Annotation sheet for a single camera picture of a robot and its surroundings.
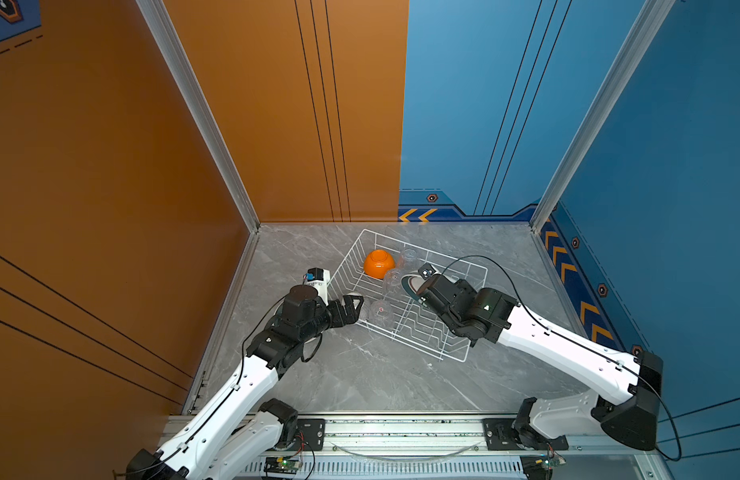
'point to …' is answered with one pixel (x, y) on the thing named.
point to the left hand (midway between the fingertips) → (352, 298)
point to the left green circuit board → (281, 465)
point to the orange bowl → (378, 262)
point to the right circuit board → (540, 466)
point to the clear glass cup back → (410, 258)
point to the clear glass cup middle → (393, 282)
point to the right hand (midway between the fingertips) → (450, 293)
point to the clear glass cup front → (381, 314)
